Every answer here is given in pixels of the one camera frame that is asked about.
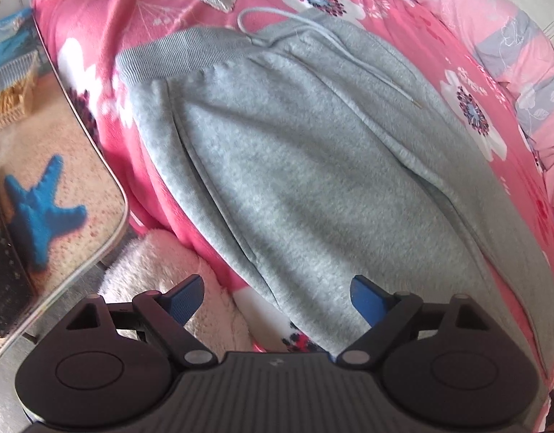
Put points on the grey sweat pants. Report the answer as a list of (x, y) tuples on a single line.
[(304, 167)]

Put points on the pink floral bed sheet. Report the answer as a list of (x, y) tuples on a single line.
[(119, 13)]

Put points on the white fluffy cloth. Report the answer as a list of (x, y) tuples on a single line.
[(146, 259)]

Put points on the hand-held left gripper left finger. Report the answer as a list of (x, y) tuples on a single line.
[(187, 298)]

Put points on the black flat device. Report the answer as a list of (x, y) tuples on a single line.
[(6, 270)]

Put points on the pink and grey quilt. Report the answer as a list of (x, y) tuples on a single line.
[(466, 9)]

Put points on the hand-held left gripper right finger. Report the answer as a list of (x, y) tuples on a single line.
[(365, 301)]

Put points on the beach print folding table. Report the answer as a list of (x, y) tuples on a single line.
[(47, 112)]

